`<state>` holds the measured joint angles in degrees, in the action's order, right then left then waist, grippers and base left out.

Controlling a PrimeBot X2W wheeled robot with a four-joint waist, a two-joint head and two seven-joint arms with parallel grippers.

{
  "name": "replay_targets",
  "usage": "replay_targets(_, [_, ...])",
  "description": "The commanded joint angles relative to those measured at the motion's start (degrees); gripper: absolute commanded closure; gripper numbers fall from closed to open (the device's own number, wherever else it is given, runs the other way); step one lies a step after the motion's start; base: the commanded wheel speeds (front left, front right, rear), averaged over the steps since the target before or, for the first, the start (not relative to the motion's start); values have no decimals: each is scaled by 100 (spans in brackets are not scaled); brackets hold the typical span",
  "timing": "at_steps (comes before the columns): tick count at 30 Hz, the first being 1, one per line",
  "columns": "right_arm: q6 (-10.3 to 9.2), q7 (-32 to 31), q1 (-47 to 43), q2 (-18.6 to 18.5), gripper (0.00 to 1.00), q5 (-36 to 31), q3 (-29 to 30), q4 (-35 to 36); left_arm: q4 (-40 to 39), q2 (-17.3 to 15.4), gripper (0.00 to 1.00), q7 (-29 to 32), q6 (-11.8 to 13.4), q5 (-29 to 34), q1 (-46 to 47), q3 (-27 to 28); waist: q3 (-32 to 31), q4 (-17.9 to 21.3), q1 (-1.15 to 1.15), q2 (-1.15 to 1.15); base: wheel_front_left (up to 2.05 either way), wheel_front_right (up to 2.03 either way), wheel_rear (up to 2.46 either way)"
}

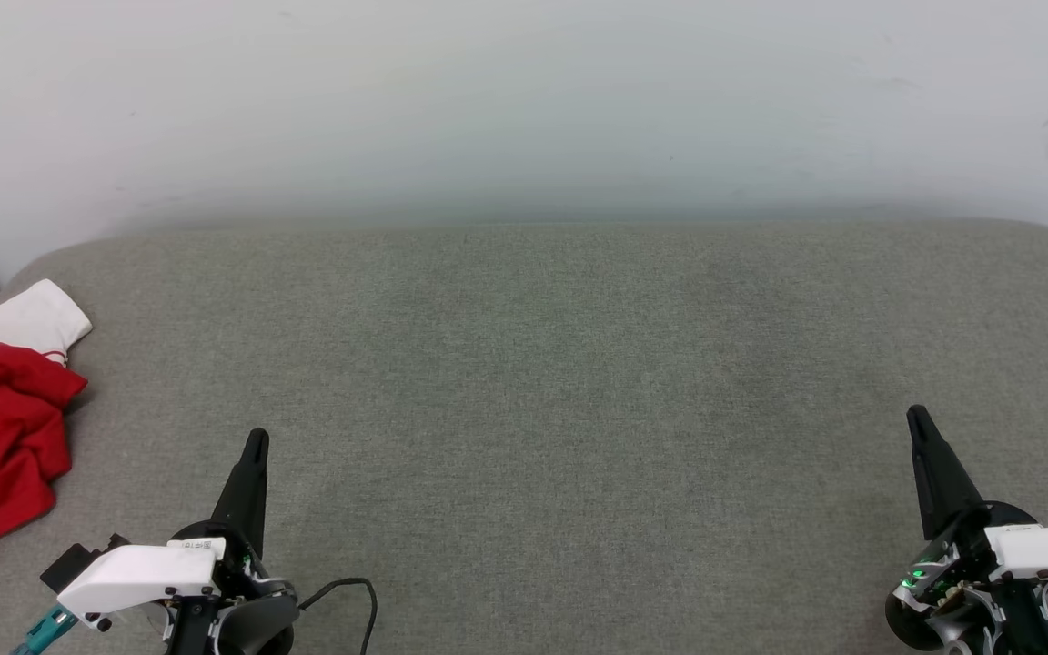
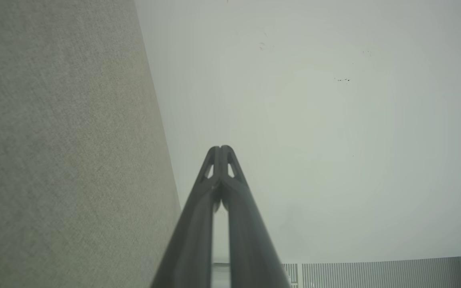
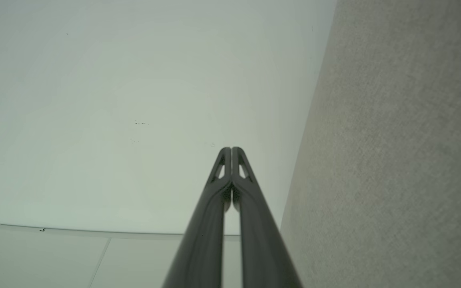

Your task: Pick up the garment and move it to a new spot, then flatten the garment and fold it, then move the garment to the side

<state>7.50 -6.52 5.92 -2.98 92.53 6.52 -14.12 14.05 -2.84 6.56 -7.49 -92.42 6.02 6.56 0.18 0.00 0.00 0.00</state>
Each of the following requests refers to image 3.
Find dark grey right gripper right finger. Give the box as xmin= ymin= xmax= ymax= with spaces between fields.
xmin=232 ymin=146 xmax=304 ymax=288

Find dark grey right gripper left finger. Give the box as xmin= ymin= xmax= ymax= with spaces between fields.
xmin=162 ymin=147 xmax=232 ymax=288

